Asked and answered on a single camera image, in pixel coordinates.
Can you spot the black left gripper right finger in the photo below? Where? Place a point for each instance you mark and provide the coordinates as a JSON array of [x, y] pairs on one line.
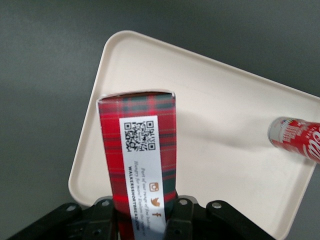
[[200, 225]]

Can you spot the white rectangular tray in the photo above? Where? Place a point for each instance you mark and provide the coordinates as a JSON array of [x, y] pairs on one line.
[[225, 162]]

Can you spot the red tartan cookie box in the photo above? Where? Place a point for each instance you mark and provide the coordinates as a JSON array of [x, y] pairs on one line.
[[140, 155]]

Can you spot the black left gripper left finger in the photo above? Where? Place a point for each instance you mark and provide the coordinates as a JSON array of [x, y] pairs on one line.
[[97, 222]]

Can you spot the red soda can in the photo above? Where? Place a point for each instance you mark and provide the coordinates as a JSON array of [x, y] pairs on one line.
[[297, 140]]

